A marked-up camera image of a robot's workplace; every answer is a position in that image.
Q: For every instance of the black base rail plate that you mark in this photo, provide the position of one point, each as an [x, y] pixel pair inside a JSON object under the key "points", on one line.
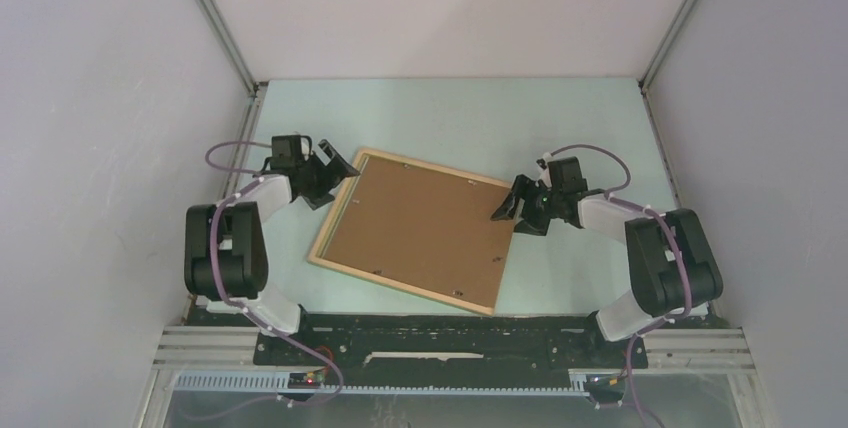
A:
{"points": [[462, 351]]}

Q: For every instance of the aluminium corner post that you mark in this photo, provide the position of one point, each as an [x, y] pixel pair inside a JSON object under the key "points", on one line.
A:
{"points": [[667, 42], [223, 35]]}

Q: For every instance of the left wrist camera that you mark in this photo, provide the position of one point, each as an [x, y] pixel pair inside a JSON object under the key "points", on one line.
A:
{"points": [[306, 146]]}

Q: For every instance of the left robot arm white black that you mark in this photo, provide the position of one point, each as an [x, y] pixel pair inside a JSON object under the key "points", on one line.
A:
{"points": [[225, 254]]}

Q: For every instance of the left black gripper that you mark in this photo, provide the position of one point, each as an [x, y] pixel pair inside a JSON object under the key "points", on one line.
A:
{"points": [[340, 171]]}

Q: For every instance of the right aluminium corner post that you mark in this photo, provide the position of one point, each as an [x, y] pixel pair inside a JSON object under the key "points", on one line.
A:
{"points": [[667, 42]]}

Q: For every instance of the aluminium base extrusion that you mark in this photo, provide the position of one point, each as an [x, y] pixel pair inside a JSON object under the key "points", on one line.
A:
{"points": [[705, 351]]}

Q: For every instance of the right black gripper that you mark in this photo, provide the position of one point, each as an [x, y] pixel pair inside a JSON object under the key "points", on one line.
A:
{"points": [[525, 189]]}

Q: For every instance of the left aluminium corner post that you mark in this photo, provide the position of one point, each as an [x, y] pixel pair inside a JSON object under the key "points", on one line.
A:
{"points": [[223, 35]]}

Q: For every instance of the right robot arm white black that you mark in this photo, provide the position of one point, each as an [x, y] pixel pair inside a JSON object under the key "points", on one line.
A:
{"points": [[671, 266]]}

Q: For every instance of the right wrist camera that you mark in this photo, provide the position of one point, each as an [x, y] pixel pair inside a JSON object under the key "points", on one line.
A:
{"points": [[544, 173]]}

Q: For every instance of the grey cable duct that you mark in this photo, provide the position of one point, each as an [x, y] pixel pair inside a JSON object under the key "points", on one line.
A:
{"points": [[282, 383]]}

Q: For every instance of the wooden picture frame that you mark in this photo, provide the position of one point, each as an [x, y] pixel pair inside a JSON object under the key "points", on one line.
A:
{"points": [[321, 239]]}

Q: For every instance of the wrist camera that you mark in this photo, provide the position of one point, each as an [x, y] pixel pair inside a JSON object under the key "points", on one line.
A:
{"points": [[306, 146], [544, 173]]}

